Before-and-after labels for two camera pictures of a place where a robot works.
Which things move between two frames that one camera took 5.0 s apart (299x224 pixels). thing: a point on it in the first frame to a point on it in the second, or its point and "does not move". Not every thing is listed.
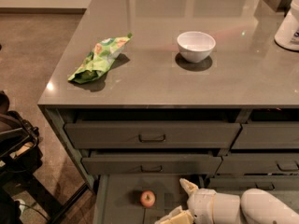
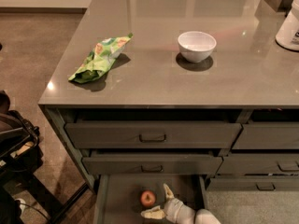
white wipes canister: x=287 y=36 does not move
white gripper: x=201 y=205 to x=172 y=206
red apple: x=148 y=199 does not move
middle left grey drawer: x=151 y=164 does not move
